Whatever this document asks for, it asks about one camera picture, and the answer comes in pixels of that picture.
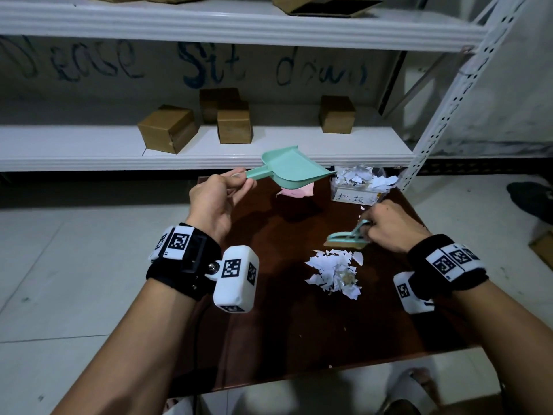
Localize person's left hand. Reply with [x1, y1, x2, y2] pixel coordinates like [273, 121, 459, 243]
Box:
[185, 168, 258, 246]

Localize person's right hand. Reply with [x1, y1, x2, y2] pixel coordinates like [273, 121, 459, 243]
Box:
[360, 199, 433, 255]

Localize mint green hand brush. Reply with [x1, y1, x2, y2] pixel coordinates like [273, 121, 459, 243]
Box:
[323, 219, 372, 248]

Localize mint green dustpan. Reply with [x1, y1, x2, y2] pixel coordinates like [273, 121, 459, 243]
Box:
[232, 145, 338, 190]

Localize person's right forearm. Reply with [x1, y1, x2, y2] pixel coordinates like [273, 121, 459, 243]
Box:
[431, 278, 553, 415]

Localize person's left forearm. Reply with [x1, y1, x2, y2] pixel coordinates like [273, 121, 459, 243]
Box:
[51, 276, 217, 415]

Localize clear labelled plastic box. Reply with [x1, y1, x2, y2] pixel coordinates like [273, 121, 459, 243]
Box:
[330, 166, 401, 207]

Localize heap of scraps in box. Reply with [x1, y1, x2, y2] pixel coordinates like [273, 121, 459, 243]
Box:
[334, 165, 399, 191]

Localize pink paper piece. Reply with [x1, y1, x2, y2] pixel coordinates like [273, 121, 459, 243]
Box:
[276, 183, 315, 199]

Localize pile of white paper scraps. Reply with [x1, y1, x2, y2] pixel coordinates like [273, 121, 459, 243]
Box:
[304, 249, 365, 301]

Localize small cardboard box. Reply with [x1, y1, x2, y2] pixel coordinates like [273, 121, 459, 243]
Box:
[318, 95, 357, 135]
[216, 108, 254, 145]

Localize dark cardboard box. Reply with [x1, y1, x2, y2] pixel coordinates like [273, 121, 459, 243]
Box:
[199, 87, 243, 125]

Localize large tilted cardboard box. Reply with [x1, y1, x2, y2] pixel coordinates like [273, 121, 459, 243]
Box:
[137, 104, 200, 155]

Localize black shoe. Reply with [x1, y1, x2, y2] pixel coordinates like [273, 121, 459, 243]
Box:
[506, 181, 553, 226]

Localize person's foot in sandal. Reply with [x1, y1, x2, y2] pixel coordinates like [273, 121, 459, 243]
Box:
[378, 367, 440, 415]

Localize flat cardboard piece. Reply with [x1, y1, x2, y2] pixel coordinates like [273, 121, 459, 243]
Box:
[529, 231, 553, 271]

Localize white metal shelf rack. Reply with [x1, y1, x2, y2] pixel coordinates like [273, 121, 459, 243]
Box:
[0, 0, 530, 193]

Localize flat dark cardboard tray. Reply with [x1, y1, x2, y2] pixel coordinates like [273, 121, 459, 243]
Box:
[288, 0, 385, 19]

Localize black right wrist strap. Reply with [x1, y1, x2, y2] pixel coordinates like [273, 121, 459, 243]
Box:
[406, 233, 490, 301]

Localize black wrist strap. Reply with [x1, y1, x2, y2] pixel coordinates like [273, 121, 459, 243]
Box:
[145, 223, 224, 302]
[406, 233, 490, 301]

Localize black left wrist strap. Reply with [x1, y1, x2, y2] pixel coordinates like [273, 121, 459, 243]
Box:
[145, 223, 224, 302]

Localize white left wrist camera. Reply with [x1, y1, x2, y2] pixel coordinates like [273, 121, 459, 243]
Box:
[205, 245, 260, 314]

